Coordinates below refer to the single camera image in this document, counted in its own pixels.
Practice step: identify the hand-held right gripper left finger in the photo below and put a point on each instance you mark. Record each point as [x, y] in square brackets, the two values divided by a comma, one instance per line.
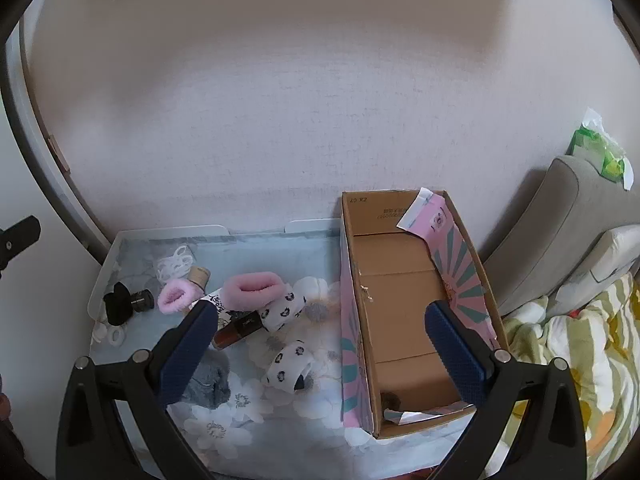
[190, 355]

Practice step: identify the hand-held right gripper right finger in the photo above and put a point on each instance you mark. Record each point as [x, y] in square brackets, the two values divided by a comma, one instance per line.
[455, 355]

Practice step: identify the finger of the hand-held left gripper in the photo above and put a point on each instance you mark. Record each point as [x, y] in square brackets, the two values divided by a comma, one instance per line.
[22, 234]

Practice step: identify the socks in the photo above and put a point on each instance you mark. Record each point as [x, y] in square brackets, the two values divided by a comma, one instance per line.
[212, 385]

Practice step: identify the red lip gloss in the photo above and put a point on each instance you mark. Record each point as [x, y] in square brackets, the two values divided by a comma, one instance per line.
[240, 330]

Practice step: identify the pink fluffy scrunchie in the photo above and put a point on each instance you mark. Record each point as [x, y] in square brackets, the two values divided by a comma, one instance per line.
[172, 300]

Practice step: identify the black and white printed packet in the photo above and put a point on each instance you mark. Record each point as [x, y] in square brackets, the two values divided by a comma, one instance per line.
[217, 304]

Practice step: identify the pink fluffy wristband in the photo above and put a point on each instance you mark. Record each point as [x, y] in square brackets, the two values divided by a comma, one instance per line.
[235, 297]

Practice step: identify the pink floral cardboard box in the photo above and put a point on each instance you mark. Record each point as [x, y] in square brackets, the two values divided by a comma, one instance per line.
[400, 300]

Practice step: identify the white leopard print band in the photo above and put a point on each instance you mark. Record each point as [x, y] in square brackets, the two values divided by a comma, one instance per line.
[282, 310]
[285, 365]

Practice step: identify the floral tablecloth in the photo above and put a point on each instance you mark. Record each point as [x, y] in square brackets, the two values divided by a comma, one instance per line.
[300, 425]

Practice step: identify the green floral blanket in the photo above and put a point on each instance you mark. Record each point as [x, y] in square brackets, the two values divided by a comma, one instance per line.
[600, 360]

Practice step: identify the grey cushion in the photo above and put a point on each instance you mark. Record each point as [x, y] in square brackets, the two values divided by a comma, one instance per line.
[550, 230]

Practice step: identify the white pillow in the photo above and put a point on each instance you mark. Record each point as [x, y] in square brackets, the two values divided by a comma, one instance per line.
[605, 255]

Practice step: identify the green tissue pack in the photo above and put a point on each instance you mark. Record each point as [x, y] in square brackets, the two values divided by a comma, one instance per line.
[585, 142]

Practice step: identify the white door frame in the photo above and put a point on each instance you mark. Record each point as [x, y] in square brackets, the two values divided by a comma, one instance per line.
[47, 170]

